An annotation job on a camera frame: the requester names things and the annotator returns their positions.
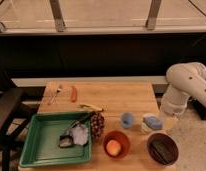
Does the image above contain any banana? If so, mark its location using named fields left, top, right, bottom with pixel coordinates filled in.
left=80, top=104, right=104, bottom=112

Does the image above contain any carrot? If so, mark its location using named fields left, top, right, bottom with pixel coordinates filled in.
left=71, top=86, right=77, bottom=102

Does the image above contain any blue sponge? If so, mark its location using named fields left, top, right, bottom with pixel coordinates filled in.
left=143, top=116, right=162, bottom=130

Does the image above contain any black spatula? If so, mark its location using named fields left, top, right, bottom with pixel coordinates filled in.
left=59, top=112, right=94, bottom=148

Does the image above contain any orange fruit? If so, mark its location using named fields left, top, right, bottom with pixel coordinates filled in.
left=106, top=140, right=122, bottom=156

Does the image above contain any small blue cup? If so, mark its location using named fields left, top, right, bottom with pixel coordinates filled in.
left=120, top=112, right=134, bottom=129

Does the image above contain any white crumpled cloth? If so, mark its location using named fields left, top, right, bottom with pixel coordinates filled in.
left=71, top=124, right=89, bottom=146

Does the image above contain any dark sponge in bowl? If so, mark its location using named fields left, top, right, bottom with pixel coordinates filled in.
left=152, top=141, right=174, bottom=164

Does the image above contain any dark maroon bowl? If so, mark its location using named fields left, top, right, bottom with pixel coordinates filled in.
left=147, top=133, right=179, bottom=166

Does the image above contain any orange bowl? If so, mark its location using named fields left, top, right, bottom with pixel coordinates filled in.
left=103, top=131, right=131, bottom=159

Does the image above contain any dark chair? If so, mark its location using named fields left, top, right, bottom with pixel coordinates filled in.
left=0, top=88, right=37, bottom=171

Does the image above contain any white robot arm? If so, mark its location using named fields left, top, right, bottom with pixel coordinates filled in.
left=159, top=62, right=206, bottom=130

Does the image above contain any green plastic tray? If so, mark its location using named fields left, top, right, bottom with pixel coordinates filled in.
left=19, top=112, right=92, bottom=168

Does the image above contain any silver fork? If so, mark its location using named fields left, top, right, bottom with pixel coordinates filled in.
left=48, top=85, right=63, bottom=105

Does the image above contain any white paper cup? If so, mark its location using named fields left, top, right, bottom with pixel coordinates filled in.
left=141, top=113, right=157, bottom=134

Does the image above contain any pineapple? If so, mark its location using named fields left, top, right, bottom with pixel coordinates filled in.
left=91, top=113, right=105, bottom=139

